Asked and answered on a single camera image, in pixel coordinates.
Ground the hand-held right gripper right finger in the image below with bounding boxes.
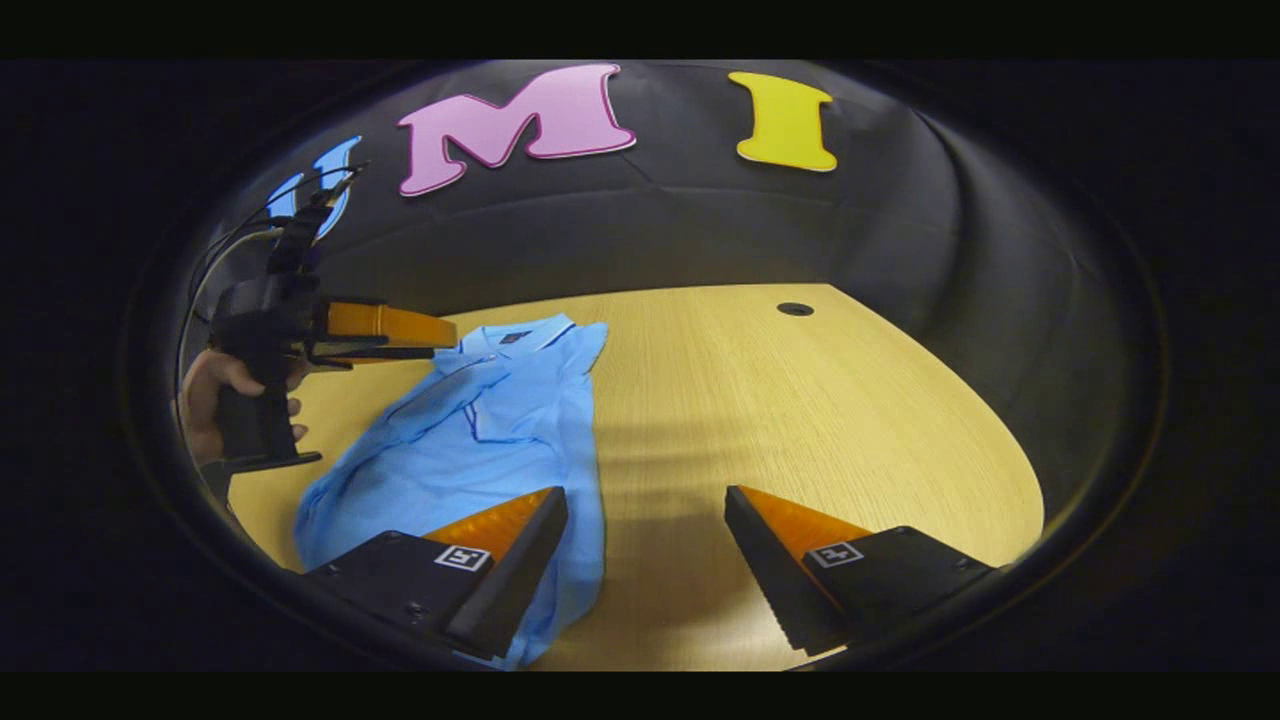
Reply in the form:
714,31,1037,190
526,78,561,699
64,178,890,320
725,485,1001,657

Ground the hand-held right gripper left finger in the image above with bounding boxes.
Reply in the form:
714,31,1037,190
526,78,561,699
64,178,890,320
300,487,569,661

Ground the light blue T-shirt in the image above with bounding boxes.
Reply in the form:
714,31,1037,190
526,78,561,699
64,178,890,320
293,313,611,671

